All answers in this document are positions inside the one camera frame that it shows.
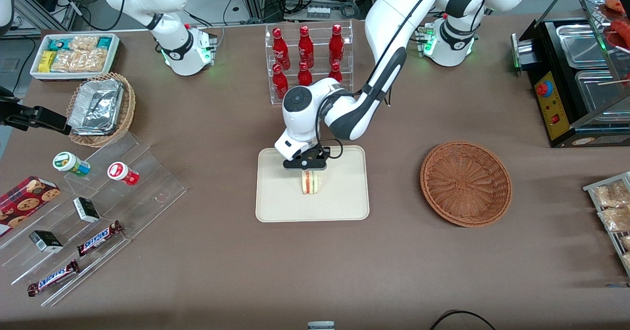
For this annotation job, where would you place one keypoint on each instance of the snickers bar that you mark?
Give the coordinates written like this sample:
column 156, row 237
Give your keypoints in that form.
column 98, row 239
column 53, row 278

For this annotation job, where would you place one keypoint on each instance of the grey device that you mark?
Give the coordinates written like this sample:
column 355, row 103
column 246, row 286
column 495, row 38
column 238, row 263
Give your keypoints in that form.
column 321, row 326

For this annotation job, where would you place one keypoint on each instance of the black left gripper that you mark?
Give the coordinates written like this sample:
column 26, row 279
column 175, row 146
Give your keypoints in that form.
column 315, row 152

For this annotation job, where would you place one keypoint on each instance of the clear acrylic bottle rack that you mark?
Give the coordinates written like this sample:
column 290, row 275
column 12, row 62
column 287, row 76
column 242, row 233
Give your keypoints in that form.
column 317, row 37

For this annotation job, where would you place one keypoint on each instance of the clear bag of pastry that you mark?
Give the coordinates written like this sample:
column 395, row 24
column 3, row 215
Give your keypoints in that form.
column 613, row 194
column 626, row 242
column 615, row 219
column 626, row 261

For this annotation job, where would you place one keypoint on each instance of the red emergency button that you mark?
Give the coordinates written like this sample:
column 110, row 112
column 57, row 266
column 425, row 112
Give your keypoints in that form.
column 543, row 89

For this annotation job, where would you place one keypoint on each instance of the triangular sandwich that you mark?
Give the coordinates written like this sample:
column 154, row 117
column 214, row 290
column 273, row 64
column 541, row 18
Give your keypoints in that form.
column 310, row 183

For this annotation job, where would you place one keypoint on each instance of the steel warmer pan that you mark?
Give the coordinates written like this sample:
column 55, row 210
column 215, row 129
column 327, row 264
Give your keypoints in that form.
column 583, row 44
column 598, row 91

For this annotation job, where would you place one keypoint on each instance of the small clear cracker bag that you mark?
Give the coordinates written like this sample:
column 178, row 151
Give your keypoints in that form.
column 83, row 43

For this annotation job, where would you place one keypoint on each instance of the white power strip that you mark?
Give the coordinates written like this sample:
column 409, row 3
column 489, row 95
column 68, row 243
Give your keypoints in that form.
column 318, row 12

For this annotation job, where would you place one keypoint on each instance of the clear acrylic tiered stand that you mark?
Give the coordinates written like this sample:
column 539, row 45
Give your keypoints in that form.
column 147, row 182

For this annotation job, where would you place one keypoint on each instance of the white snack bin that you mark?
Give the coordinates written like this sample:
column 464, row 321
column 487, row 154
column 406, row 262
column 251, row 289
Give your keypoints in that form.
column 37, row 72

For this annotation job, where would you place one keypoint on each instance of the large clear cracker bag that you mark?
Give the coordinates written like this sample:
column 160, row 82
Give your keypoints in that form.
column 81, row 60

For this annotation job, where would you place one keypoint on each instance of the small black white box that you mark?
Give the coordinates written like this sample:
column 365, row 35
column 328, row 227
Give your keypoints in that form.
column 86, row 209
column 46, row 241

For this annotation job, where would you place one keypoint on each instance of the green lid snack cup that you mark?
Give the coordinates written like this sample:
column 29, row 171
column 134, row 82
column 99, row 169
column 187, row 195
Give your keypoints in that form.
column 69, row 164

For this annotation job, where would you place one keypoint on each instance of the yellow snack box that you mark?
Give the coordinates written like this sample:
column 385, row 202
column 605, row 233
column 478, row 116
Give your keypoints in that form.
column 47, row 61

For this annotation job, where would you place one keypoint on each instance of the aluminium frame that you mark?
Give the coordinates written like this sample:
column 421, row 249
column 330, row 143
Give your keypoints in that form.
column 49, row 5

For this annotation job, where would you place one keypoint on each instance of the light wicker basket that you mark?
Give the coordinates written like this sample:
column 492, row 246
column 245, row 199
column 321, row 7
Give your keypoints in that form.
column 128, row 108

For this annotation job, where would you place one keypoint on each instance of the black food warmer machine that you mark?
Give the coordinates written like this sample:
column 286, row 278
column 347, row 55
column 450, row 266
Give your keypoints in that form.
column 566, row 118

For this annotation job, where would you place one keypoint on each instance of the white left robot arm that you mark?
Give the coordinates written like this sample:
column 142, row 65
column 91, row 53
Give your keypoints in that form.
column 389, row 49

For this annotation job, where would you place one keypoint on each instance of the red cola bottle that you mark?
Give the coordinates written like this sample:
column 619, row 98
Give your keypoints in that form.
column 305, row 47
column 336, row 44
column 304, row 76
column 335, row 73
column 279, row 84
column 280, row 49

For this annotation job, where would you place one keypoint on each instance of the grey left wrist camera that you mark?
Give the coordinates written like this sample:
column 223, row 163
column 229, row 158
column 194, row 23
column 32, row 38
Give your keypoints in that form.
column 288, row 147

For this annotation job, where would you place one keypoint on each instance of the brown wicker basket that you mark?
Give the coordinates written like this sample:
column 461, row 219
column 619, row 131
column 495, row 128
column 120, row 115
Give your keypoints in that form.
column 465, row 185

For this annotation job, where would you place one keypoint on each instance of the stack of foil containers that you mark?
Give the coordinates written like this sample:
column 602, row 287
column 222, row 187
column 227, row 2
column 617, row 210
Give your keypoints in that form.
column 96, row 106

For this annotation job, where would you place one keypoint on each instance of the cream plastic tray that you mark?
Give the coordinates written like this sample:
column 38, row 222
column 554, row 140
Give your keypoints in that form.
column 339, row 197

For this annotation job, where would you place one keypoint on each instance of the red cookie box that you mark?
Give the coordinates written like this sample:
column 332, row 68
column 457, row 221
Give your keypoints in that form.
column 24, row 202

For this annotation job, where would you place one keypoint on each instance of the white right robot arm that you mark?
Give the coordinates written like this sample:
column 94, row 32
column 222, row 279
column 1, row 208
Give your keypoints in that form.
column 170, row 30

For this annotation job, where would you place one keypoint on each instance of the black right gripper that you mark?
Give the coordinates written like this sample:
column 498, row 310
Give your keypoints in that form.
column 25, row 115

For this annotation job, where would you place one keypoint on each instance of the red lid snack cup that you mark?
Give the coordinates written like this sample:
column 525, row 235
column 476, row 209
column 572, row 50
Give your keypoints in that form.
column 122, row 173

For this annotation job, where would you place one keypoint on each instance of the teal snack packet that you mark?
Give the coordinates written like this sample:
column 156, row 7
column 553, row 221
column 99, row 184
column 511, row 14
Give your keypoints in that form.
column 60, row 44
column 104, row 43

